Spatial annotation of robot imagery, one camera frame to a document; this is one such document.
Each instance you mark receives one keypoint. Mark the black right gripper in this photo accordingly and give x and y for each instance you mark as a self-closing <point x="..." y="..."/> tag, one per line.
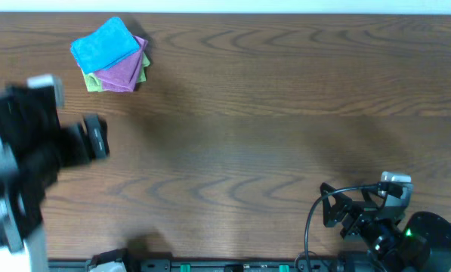
<point x="359" y="214"/>

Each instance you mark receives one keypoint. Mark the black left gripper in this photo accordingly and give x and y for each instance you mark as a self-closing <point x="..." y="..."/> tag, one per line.
<point x="78" y="144"/>

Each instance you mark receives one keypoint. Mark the purple folded cloth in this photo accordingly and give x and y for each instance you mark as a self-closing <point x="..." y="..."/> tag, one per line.
<point x="124" y="76"/>

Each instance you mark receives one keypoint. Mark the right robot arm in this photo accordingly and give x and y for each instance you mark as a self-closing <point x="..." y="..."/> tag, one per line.
<point x="423" y="245"/>

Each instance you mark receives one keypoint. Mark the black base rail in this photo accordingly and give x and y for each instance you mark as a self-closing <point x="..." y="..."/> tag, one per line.
<point x="166" y="265"/>

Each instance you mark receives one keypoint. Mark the green folded cloth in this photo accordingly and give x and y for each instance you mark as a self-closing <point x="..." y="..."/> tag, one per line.
<point x="90" y="82"/>

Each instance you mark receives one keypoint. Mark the blue microfiber cloth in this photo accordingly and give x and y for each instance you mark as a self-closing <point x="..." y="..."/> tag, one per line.
<point x="105" y="47"/>

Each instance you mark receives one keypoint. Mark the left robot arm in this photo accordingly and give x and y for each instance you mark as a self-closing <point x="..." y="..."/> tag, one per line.
<point x="34" y="147"/>

